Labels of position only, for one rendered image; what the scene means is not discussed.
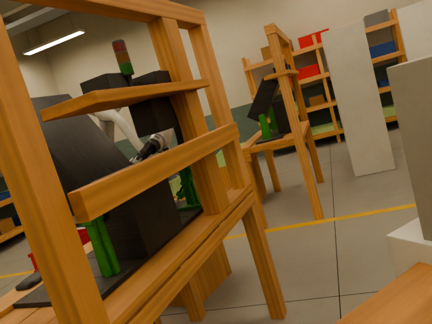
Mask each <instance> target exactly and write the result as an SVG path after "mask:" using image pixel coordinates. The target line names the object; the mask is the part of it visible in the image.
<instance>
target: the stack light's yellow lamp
mask: <svg viewBox="0 0 432 324"><path fill-rule="evenodd" d="M115 56H116V60H117V62H118V65H121V64H124V63H128V62H130V63H131V60H130V57H129V54H128V51H121V52H118V53H116V54H115Z"/></svg>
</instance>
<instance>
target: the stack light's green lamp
mask: <svg viewBox="0 0 432 324"><path fill-rule="evenodd" d="M119 69H120V72H121V73H123V75H124V76H127V75H134V70H133V67H132V64H131V63H130V62H128V63H124V64H121V65H119Z"/></svg>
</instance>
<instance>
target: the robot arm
mask: <svg viewBox="0 0 432 324"><path fill-rule="evenodd" d="M120 110H121V108H117V109H111V110H107V111H100V112H94V113H90V115H91V116H96V117H97V118H98V119H99V128H100V129H101V130H102V131H103V132H104V133H105V135H106V136H107V137H108V138H109V139H110V140H111V141H112V142H113V143H114V124H116V125H117V126H118V127H119V129H120V130H121V131H122V132H123V133H124V135H125V136H126V137H127V139H128V140H129V141H130V142H131V144H132V145H133V146H134V148H135V149H136V150H137V151H138V152H139V154H138V153H137V155H138V156H136V157H135V158H134V159H133V160H132V161H131V163H132V164H136V163H139V162H141V161H143V160H146V159H148V158H151V157H152V156H155V155H157V154H160V153H162V152H164V151H163V149H165V148H167V147H168V148H169V149H170V144H171V142H172V138H173V135H174V130H173V128H171V129H168V130H164V131H162V132H159V133H155V134H152V135H151V136H150V138H149V139H148V140H147V142H146V143H145V144H143V143H142V142H141V141H140V139H139V138H138V137H137V135H136V134H135V132H134V131H133V130H132V128H131V126H130V125H129V124H128V123H127V121H126V120H125V118H124V117H123V116H122V115H121V114H120V113H119V111H120ZM75 225H76V227H81V226H82V223H80V224H78V223H76V224H75Z"/></svg>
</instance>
